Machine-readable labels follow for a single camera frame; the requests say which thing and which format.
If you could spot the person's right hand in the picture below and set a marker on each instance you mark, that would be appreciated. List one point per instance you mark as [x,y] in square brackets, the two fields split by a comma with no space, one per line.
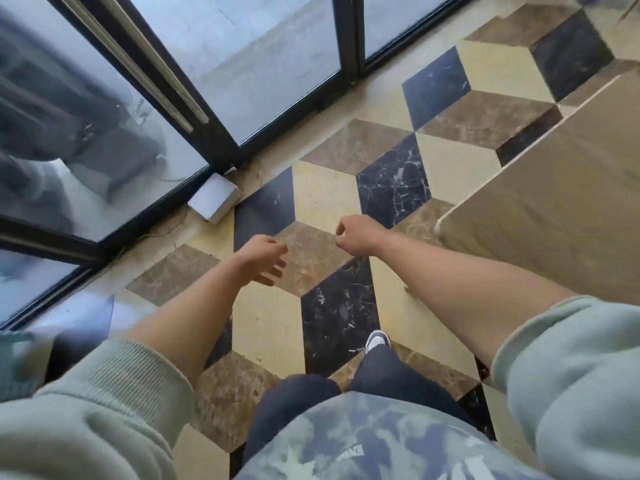
[361,235]

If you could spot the person's left hand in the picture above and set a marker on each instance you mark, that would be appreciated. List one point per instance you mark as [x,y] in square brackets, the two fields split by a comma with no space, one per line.
[255,255]

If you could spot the person's right fingers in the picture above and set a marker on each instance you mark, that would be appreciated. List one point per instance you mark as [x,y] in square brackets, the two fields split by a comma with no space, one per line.
[345,237]

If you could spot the person's left forearm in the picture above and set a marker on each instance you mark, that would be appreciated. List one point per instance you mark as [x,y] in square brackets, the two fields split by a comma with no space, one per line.
[200,314]

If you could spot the person's right forearm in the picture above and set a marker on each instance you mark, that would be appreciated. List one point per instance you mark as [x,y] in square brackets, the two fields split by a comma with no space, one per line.
[465,289]

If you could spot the white rectangular box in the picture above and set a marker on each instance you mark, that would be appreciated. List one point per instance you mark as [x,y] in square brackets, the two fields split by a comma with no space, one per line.
[214,197]

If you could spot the white grey sneaker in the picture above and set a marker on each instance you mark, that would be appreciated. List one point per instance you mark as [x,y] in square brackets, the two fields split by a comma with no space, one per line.
[377,340]

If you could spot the dark navy trousers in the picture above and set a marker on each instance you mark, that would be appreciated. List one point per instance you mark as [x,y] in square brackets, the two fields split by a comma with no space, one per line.
[295,404]

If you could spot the black framed glass door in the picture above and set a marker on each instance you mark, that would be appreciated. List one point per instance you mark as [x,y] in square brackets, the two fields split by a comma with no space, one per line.
[235,59]

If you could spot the blue tie-dye shirt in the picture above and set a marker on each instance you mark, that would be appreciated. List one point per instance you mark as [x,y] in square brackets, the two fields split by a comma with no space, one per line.
[375,439]

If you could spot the beige stone counter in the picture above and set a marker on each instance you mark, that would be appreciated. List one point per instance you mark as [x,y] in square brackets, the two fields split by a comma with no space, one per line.
[560,194]

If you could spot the light green sweatshirt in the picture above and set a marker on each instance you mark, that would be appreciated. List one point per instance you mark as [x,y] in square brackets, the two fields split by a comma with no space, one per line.
[100,419]

